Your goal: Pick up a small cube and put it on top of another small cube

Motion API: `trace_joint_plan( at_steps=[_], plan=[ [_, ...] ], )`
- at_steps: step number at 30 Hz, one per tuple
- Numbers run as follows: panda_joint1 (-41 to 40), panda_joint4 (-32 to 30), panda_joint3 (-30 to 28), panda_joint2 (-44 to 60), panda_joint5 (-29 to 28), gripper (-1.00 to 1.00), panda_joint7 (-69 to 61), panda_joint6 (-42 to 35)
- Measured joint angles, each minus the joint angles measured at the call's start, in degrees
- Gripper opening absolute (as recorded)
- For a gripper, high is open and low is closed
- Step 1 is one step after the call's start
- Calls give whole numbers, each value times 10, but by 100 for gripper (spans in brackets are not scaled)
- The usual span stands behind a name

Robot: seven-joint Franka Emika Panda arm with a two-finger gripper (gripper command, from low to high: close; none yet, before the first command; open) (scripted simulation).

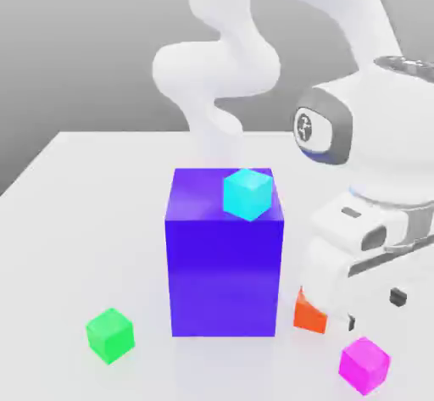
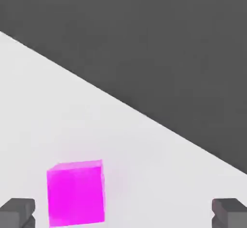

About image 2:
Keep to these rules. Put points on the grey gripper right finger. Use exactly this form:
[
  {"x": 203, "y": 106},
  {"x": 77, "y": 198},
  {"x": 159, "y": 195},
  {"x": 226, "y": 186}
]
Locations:
[{"x": 230, "y": 213}]

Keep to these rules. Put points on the small magenta cube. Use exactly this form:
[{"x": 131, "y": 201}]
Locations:
[{"x": 75, "y": 195}]

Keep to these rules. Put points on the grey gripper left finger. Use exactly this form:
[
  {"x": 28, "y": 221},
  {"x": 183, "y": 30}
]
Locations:
[{"x": 16, "y": 213}]

